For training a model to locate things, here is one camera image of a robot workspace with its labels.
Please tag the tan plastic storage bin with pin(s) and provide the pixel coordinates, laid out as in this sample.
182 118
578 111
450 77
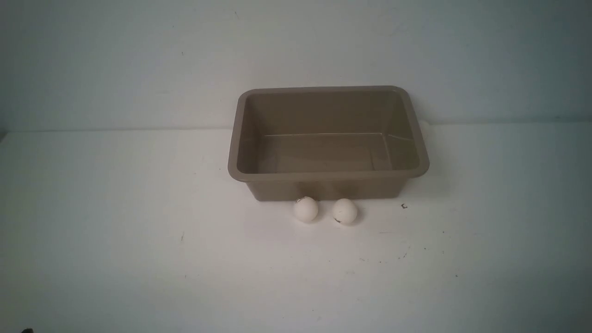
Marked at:
328 143

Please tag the white ping-pong ball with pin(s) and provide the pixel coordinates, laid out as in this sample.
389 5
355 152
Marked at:
305 209
345 212
425 128

